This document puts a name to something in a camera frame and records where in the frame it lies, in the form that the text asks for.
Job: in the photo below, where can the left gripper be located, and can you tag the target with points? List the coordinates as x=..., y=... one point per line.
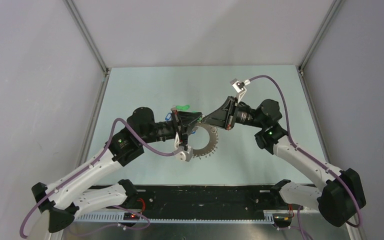
x=183, y=123

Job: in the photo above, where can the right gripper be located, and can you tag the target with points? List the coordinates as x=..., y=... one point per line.
x=225, y=116

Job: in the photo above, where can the metal key ring disc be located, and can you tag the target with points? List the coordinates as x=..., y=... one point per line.
x=211, y=146

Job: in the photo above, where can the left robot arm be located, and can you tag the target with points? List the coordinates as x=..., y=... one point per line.
x=67, y=199

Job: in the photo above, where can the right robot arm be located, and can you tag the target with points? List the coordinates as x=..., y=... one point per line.
x=337, y=194

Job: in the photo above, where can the green key tag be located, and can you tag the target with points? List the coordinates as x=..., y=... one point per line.
x=182, y=107

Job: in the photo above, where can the blue outlined key tag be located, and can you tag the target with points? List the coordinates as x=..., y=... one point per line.
x=168, y=117

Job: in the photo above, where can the left controller board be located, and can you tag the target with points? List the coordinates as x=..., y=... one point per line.
x=131, y=217

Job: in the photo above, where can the controller board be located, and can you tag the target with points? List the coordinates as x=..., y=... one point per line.
x=282, y=219
x=131, y=217

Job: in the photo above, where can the right controller board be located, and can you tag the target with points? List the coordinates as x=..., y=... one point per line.
x=282, y=219

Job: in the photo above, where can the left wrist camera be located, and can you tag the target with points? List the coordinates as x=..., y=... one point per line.
x=184, y=154

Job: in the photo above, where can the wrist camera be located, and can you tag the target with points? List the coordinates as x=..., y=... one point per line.
x=184, y=154
x=240, y=88

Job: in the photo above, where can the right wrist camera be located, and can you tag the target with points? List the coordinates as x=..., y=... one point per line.
x=240, y=88

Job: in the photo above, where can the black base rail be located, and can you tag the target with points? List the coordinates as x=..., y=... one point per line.
x=205, y=202

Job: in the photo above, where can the right aluminium frame post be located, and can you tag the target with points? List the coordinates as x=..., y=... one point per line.
x=320, y=33

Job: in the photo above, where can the aluminium frame post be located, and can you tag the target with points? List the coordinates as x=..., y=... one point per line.
x=320, y=33
x=85, y=33

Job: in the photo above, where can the left aluminium frame post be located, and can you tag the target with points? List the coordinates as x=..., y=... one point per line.
x=85, y=33

